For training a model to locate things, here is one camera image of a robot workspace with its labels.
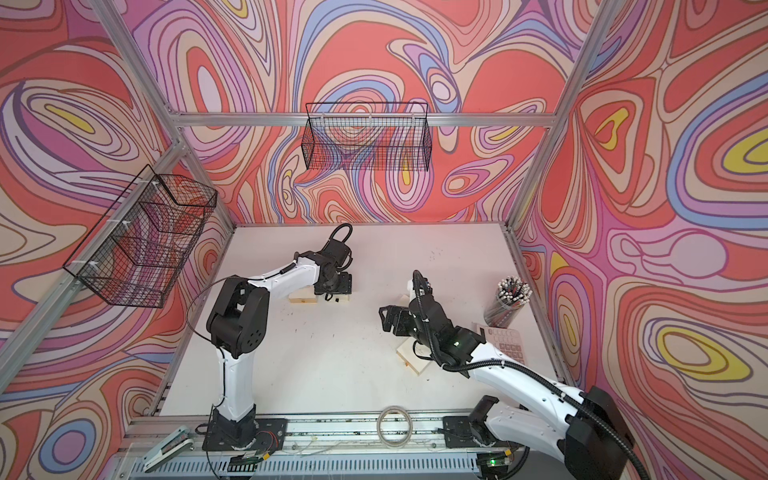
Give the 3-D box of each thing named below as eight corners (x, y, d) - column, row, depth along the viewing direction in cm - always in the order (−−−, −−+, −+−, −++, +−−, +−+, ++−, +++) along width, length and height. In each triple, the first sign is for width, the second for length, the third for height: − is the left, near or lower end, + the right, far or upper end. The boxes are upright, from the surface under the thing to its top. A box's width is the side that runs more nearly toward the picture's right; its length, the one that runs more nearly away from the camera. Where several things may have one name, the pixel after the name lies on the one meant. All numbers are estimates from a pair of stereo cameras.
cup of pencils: (487, 329, 92) (504, 300, 79) (482, 307, 98) (496, 276, 84) (514, 329, 92) (535, 300, 79) (507, 307, 98) (526, 276, 84)
